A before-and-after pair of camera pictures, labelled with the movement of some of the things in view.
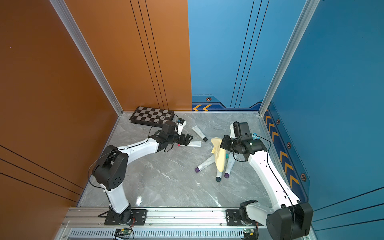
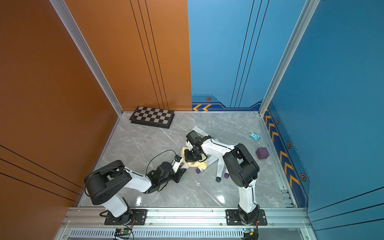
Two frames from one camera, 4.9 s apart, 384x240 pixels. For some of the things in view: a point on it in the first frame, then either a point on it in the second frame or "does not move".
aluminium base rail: x=92 y=224 does not move
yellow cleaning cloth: x=219 y=153 → x=202 y=164
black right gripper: x=224 y=143 → x=188 y=159
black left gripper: x=187 y=140 → x=179 y=174
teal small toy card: x=255 y=137 does not move
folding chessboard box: x=152 y=116 does not move
